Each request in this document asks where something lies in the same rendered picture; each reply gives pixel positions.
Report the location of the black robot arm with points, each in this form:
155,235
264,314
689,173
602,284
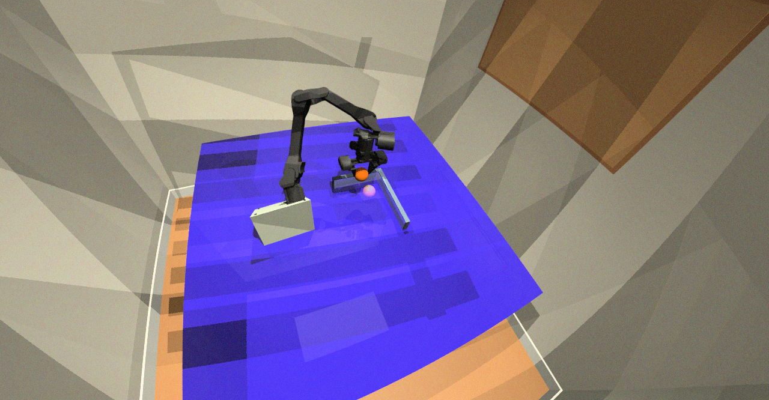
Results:
301,101

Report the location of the brown ball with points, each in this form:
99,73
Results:
361,174

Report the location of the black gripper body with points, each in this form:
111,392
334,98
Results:
362,156

